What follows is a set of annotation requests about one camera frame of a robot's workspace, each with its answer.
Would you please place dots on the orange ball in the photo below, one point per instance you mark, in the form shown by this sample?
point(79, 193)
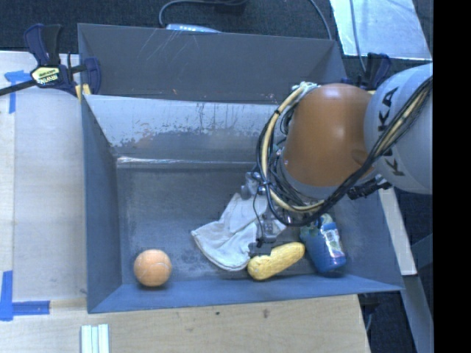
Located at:
point(152, 267)

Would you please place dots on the yellow toy corn cob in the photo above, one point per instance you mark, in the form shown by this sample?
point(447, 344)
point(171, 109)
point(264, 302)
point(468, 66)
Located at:
point(276, 261)

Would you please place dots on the pale wood board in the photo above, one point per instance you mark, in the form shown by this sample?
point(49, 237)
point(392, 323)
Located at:
point(48, 197)

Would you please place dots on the white cloth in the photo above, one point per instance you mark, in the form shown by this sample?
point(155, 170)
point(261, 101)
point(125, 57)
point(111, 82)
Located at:
point(228, 241)

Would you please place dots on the grey metal bin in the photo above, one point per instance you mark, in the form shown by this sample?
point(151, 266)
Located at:
point(165, 197)

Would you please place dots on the blue plastic bottle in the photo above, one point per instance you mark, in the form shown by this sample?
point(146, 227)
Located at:
point(325, 248)

